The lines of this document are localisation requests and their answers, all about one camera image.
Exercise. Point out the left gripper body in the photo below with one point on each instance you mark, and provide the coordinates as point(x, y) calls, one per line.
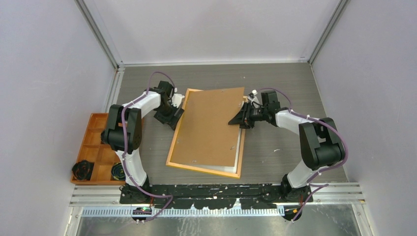
point(165, 112)

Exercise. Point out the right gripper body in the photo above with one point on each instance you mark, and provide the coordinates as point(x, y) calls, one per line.
point(252, 114)

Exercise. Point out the brown backing board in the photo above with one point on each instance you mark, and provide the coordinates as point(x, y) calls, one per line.
point(208, 127)

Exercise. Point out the yellow wooden picture frame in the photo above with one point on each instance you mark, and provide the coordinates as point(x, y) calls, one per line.
point(202, 171)

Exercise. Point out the building photo print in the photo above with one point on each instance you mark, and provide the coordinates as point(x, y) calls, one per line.
point(228, 169)

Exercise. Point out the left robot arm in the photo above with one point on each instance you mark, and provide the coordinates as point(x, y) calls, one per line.
point(123, 131)

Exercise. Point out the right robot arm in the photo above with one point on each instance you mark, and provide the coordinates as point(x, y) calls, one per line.
point(321, 146)

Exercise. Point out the black yellow coil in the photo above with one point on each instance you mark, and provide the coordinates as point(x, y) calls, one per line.
point(117, 172)

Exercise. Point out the orange compartment tray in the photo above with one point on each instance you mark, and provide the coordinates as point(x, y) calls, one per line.
point(100, 155)

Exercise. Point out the black coil outside tray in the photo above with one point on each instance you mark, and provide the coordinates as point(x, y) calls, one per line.
point(82, 171)

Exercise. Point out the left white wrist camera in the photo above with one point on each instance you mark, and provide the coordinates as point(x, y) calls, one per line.
point(177, 100)

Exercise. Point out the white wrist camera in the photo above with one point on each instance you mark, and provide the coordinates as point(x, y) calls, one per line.
point(252, 96)
point(177, 100)

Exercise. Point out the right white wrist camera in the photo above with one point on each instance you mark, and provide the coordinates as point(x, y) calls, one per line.
point(252, 96)

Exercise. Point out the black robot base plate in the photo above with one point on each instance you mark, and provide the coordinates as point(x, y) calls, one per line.
point(214, 196)

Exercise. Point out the aluminium front rail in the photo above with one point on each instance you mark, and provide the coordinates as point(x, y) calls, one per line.
point(101, 200)

